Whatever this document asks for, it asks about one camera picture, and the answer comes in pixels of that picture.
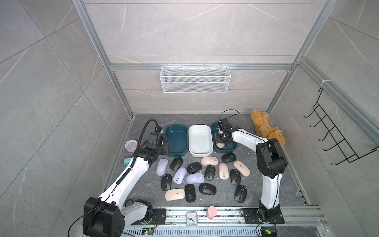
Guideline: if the purple mouse lower centre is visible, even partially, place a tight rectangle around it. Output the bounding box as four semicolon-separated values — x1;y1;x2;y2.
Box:
186;173;205;184

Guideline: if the pink cylinder cup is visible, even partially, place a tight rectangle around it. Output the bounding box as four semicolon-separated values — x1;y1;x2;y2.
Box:
206;206;217;220

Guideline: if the right teal storage box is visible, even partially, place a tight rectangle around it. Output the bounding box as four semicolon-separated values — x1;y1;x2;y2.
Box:
211;123;238;154

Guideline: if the black wire hook rack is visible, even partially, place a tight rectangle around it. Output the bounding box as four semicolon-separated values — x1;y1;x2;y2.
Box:
303;88;379;166

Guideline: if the purple mouse middle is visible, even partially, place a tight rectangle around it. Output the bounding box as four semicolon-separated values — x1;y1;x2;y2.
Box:
173;167;187;184

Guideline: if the purple mouse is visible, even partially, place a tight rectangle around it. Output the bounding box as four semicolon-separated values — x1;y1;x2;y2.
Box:
173;167;187;184
156;159;169;176
186;173;205;184

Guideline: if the left green circuit board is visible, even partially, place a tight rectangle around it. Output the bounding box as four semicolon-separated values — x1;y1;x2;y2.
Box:
141;228;155;236

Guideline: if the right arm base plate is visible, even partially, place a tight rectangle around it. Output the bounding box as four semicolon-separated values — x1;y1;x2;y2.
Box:
240;208;285;224

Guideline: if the teal storage box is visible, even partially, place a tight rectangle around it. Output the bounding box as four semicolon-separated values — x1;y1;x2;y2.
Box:
211;123;238;154
165;124;188;157

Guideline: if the purple mouse far left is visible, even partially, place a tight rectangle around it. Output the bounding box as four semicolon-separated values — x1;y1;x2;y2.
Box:
156;159;169;176

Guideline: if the purple round alarm clock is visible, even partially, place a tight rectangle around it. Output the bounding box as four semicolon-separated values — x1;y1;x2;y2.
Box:
124;139;138;153

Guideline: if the green circuit board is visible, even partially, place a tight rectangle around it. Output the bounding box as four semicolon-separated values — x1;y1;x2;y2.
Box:
141;228;155;236
261;228;277;237

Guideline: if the pink mouse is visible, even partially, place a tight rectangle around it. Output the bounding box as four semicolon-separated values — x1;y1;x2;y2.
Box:
216;143;225;149
234;161;251;177
165;188;186;201
200;157;219;166
219;163;229;180

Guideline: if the small teal cube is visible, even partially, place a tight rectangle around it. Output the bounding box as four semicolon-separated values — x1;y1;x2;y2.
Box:
123;158;132;166

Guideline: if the brown teddy bear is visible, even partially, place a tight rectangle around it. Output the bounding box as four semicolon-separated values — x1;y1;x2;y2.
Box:
251;110;285;148

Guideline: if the black mouse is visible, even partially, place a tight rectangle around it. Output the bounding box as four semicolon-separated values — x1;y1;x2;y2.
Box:
221;153;236;163
204;166;216;181
161;174;172;191
185;184;196;202
199;183;217;196
187;162;202;174
235;185;247;203
230;169;241;186
170;157;183;171

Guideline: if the right green circuit board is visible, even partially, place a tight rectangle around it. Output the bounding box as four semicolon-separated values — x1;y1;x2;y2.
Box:
261;228;277;237

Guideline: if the white wire mesh basket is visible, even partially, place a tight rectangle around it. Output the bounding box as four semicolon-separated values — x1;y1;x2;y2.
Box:
159;66;231;93

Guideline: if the white square desk clock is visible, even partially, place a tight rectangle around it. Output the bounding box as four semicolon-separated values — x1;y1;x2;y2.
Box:
186;211;198;227

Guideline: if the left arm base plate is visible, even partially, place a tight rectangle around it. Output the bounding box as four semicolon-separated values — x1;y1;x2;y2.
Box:
133;208;167;225

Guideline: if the left teal storage box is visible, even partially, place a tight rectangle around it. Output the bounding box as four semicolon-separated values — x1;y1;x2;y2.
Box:
165;124;188;157

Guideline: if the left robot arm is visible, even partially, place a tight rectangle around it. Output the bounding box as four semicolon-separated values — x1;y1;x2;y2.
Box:
80;119;169;237

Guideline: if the white storage box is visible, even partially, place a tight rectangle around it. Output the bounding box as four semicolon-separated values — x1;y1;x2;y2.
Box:
188;124;214;158

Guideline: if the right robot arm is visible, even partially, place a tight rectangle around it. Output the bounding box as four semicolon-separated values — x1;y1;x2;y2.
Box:
214;118;288;223

